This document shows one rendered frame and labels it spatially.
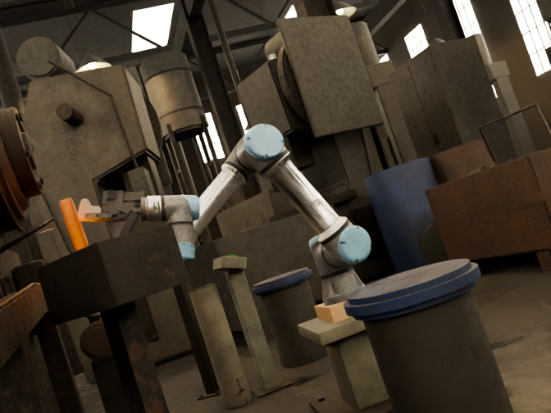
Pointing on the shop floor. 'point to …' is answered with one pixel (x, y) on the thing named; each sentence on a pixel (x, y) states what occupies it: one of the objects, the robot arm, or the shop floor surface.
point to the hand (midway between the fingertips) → (72, 219)
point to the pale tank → (179, 113)
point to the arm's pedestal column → (354, 378)
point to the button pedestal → (251, 325)
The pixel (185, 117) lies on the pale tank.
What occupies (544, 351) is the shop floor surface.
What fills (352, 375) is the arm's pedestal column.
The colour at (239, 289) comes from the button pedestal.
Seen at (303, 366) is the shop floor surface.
